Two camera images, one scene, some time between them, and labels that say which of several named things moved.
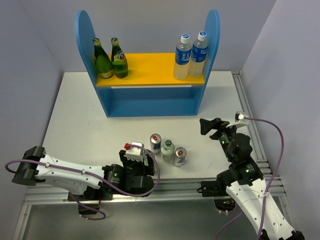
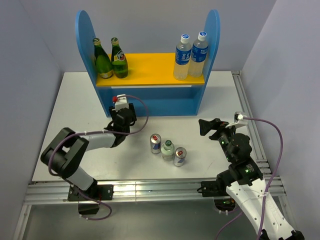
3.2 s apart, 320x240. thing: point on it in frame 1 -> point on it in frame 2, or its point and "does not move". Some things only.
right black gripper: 206,125 does not move
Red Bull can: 179,158 does not move
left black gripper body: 136,167 -> 113,113
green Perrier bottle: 103,63 does not move
